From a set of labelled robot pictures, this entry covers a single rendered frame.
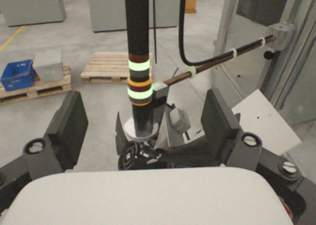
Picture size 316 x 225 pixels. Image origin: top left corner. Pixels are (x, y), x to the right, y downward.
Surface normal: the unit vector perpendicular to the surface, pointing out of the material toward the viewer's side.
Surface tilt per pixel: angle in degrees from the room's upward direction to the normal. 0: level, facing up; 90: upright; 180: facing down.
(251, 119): 50
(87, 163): 0
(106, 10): 90
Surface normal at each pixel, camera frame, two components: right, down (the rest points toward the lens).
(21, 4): 0.28, 0.61
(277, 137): -0.75, -0.48
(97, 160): 0.02, -0.78
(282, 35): -0.77, 0.38
